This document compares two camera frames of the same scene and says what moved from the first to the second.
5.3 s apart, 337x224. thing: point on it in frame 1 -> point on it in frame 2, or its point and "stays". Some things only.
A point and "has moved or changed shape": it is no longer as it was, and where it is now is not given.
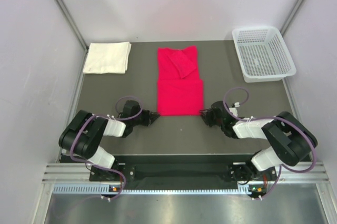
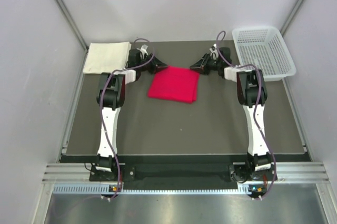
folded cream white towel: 107,58 stays
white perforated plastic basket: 262,54 stays
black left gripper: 150,116 -> 156,65
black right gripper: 207,114 -> 201,65
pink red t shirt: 180,90 has moved or changed shape
